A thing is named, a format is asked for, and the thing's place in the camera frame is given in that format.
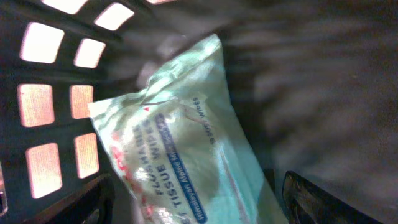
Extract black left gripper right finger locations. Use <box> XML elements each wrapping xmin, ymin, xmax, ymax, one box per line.
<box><xmin>282</xmin><ymin>171</ymin><xmax>381</xmax><ymax>224</ymax></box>

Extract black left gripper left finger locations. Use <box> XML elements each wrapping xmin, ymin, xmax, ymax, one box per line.
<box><xmin>22</xmin><ymin>174</ymin><xmax>115</xmax><ymax>224</ymax></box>

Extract green wet wipes pack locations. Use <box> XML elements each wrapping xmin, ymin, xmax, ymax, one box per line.
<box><xmin>88</xmin><ymin>35</ymin><xmax>287</xmax><ymax>224</ymax></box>

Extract grey plastic basket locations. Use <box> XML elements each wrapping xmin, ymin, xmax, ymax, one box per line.
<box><xmin>1</xmin><ymin>0</ymin><xmax>397</xmax><ymax>223</ymax></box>

